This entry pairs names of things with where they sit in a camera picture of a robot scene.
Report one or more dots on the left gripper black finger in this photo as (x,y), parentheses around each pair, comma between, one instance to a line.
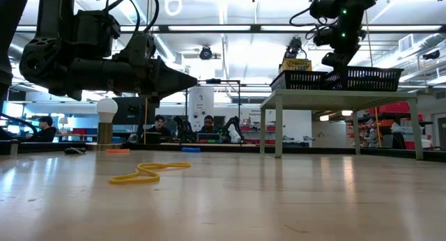
(163,89)
(170,74)

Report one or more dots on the black plastic mesh basket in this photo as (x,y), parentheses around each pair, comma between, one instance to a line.
(376,79)
(299,81)

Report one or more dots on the yellow blue Crayola crayon box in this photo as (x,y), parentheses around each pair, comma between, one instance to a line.
(295,65)

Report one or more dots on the blue coil wristband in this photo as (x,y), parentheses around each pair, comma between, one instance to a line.
(191,149)

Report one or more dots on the orange coil wristband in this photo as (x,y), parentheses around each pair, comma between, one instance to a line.
(117,151)

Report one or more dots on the yellow rubber band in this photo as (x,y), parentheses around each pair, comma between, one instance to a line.
(115,181)

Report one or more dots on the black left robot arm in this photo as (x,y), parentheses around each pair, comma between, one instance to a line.
(52,11)

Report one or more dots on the background black robot arm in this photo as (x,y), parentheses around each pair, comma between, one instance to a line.
(233,127)
(183,127)

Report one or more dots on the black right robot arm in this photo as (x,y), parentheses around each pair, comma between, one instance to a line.
(348,21)

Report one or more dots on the white bulb desk lamp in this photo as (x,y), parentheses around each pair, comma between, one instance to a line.
(106,110)

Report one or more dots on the sage green metal riser shelf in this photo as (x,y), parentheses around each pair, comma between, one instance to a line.
(334,98)

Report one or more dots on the person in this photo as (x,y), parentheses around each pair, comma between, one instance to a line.
(45,129)
(159,127)
(208,126)

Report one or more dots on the black background monitor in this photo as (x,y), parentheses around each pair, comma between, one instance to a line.
(130,112)

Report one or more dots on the rolling rack of parts bins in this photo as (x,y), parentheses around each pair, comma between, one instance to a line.
(390,108)

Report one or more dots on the small white table lamp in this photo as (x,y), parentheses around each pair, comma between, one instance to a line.
(63,122)

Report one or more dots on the small black object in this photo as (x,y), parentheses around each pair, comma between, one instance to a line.
(75,150)

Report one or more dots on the small silver cylinder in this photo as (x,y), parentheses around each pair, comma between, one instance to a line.
(14,148)

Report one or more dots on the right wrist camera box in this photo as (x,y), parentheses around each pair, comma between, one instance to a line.
(322,37)

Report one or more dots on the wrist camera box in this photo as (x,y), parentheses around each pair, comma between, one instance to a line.
(322,37)
(94,32)

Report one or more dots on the black overhead camera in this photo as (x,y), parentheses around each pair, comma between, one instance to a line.
(205,53)

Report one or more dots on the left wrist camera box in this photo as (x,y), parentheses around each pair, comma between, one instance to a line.
(94,32)

